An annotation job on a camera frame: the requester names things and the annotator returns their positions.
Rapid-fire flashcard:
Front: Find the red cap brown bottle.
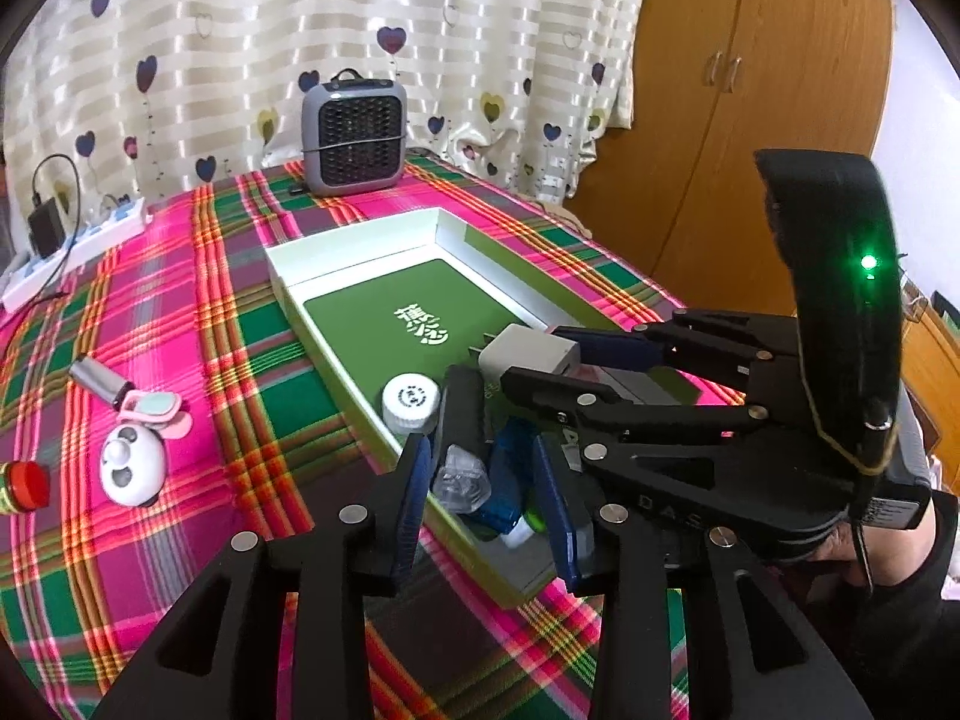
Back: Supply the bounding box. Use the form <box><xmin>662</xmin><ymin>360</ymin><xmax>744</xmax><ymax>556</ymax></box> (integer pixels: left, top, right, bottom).
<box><xmin>0</xmin><ymin>461</ymin><xmax>50</xmax><ymax>515</ymax></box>

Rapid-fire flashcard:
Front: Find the plaid tablecloth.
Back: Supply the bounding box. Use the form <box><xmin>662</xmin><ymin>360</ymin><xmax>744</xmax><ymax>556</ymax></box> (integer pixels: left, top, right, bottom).
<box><xmin>2</xmin><ymin>156</ymin><xmax>680</xmax><ymax>718</ymax></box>

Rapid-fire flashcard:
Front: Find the right hand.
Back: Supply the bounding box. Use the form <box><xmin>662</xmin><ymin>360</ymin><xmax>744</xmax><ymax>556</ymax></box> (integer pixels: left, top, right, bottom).
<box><xmin>811</xmin><ymin>504</ymin><xmax>937</xmax><ymax>587</ymax></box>

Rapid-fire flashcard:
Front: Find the heart pattern curtain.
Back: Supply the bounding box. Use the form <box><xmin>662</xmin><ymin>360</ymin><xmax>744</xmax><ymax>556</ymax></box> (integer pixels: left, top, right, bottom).
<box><xmin>2</xmin><ymin>0</ymin><xmax>643</xmax><ymax>218</ymax></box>

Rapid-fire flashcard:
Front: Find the pink clip gadget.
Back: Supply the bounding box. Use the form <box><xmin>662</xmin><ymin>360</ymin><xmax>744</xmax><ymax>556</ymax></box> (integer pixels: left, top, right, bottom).
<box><xmin>119</xmin><ymin>388</ymin><xmax>194</xmax><ymax>440</ymax></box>

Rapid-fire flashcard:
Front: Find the white usb charger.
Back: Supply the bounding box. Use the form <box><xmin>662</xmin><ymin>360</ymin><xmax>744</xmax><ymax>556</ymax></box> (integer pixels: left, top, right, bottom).
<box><xmin>477</xmin><ymin>323</ymin><xmax>581</xmax><ymax>383</ymax></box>

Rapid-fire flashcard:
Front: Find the small white round jar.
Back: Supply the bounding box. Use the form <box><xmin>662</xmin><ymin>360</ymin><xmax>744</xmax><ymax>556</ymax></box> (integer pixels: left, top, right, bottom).
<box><xmin>381</xmin><ymin>372</ymin><xmax>441</xmax><ymax>436</ymax></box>

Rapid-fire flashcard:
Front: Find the green cardboard box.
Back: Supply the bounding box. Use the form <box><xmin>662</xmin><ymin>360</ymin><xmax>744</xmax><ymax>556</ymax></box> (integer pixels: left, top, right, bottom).
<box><xmin>263</xmin><ymin>205</ymin><xmax>706</xmax><ymax>610</ymax></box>

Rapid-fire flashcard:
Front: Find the wooden wardrobe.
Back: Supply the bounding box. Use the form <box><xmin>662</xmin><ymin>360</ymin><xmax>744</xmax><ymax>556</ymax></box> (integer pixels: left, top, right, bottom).
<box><xmin>561</xmin><ymin>0</ymin><xmax>960</xmax><ymax>467</ymax></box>

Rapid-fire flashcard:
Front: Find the black power adapter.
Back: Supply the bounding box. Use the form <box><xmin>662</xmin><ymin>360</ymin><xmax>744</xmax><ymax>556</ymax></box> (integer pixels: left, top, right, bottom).
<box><xmin>28</xmin><ymin>199</ymin><xmax>67</xmax><ymax>259</ymax></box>

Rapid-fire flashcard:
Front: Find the white disc green base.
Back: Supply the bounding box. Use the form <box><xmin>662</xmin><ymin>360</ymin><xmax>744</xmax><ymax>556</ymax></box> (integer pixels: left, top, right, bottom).
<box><xmin>500</xmin><ymin>505</ymin><xmax>547</xmax><ymax>550</ymax></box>

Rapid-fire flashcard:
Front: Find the white panda gadget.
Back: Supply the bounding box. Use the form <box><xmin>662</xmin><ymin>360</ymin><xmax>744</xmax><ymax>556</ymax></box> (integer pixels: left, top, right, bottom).
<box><xmin>99</xmin><ymin>422</ymin><xmax>166</xmax><ymax>507</ymax></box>

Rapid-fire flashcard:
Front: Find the blue usb stick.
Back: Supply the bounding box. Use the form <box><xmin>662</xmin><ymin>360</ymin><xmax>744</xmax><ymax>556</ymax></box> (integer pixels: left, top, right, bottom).
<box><xmin>472</xmin><ymin>418</ymin><xmax>532</xmax><ymax>535</ymax></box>

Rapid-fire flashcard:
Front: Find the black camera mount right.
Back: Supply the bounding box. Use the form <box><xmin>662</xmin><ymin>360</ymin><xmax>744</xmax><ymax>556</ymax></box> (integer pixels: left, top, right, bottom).
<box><xmin>755</xmin><ymin>148</ymin><xmax>901</xmax><ymax>476</ymax></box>

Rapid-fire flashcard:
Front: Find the black cable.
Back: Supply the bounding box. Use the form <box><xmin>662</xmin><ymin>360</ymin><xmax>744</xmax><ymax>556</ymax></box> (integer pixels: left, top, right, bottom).
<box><xmin>0</xmin><ymin>151</ymin><xmax>85</xmax><ymax>332</ymax></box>

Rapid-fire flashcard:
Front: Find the white power strip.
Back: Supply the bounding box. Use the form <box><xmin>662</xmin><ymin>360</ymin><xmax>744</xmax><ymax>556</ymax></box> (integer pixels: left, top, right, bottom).
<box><xmin>2</xmin><ymin>197</ymin><xmax>151</xmax><ymax>314</ymax></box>

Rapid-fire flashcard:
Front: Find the grey mini heater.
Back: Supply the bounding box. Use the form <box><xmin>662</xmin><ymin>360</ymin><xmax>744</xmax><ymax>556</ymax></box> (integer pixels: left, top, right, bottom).
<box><xmin>299</xmin><ymin>68</ymin><xmax>407</xmax><ymax>197</ymax></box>

